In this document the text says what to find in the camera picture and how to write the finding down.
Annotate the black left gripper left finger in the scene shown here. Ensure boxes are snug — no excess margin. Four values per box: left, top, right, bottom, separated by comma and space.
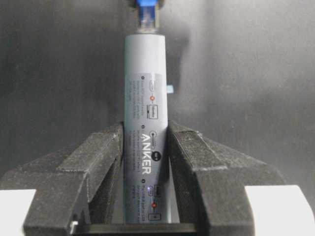
0, 123, 124, 236

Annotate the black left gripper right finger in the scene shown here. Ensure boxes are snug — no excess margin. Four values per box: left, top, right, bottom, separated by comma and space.
167, 121, 315, 236

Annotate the grey Anker USB hub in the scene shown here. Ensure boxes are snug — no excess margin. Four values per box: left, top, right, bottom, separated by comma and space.
124, 34, 171, 224

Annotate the black LAN cable blue plug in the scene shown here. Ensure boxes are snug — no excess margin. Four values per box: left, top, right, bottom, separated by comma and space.
133, 0, 165, 34

